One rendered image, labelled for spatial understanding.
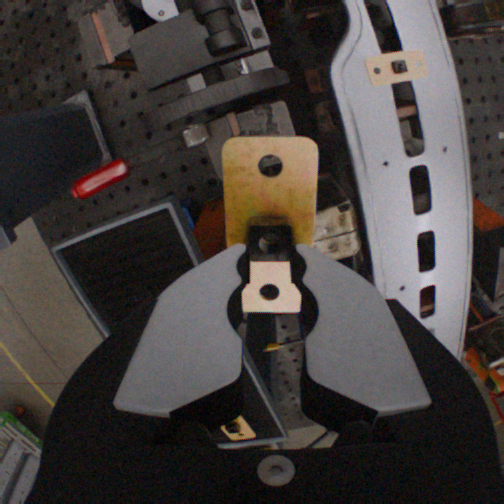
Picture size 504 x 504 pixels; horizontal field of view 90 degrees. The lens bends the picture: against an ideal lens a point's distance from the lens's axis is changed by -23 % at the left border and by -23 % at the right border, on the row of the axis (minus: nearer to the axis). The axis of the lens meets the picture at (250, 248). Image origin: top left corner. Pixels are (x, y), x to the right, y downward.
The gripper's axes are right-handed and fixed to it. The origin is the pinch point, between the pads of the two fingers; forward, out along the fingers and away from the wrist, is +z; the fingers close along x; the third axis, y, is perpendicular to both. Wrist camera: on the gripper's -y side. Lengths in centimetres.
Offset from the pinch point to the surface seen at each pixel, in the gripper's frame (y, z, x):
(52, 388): 209, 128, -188
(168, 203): 2.3, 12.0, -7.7
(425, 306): 27.6, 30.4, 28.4
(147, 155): -0.6, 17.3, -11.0
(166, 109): -5.1, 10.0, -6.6
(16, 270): 83, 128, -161
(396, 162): 2.4, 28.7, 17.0
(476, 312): 38, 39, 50
